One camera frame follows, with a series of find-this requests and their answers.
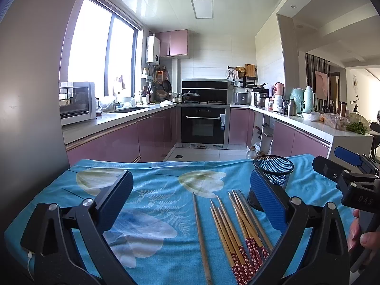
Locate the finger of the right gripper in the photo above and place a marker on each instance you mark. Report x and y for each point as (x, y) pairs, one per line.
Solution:
(362, 162)
(359, 191)

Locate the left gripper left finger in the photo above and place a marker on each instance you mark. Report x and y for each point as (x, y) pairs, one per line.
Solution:
(68, 243)

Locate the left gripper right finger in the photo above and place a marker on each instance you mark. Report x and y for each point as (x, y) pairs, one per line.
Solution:
(325, 259)

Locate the black mesh utensil cup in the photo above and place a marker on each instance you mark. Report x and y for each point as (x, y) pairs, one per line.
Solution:
(268, 170)

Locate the plain bamboo chopstick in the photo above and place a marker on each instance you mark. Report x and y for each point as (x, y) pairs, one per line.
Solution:
(203, 252)

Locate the kitchen window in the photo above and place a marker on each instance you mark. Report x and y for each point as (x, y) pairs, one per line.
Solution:
(103, 50)

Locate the right hand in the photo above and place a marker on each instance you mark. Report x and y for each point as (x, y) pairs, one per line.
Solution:
(369, 240)

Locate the mint green thermos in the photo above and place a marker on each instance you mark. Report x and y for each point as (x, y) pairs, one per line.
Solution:
(309, 100)

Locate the pink kettle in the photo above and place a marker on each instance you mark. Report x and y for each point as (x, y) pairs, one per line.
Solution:
(279, 89)

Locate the steel stock pot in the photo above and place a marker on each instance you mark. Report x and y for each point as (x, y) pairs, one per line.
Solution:
(259, 96)

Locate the blue floral tablecloth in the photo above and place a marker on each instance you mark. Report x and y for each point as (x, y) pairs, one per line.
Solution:
(155, 235)

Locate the silver rice cooker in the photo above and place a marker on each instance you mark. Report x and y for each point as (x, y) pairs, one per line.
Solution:
(241, 96)

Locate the white microwave oven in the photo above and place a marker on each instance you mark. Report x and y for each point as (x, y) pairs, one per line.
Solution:
(77, 102)

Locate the black built-in oven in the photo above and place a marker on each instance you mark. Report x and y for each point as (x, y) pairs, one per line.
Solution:
(204, 126)

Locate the black range hood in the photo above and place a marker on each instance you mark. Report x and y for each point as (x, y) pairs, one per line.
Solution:
(211, 91)

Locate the black wok with lid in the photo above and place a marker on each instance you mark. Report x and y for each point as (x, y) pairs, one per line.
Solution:
(190, 96)

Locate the ceiling light panel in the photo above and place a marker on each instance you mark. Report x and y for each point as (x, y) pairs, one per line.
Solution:
(203, 9)

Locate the white water heater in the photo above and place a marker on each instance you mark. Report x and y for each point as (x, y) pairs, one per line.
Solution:
(153, 50)

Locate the pink wall cabinet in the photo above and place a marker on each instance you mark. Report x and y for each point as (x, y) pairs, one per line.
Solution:
(174, 43)

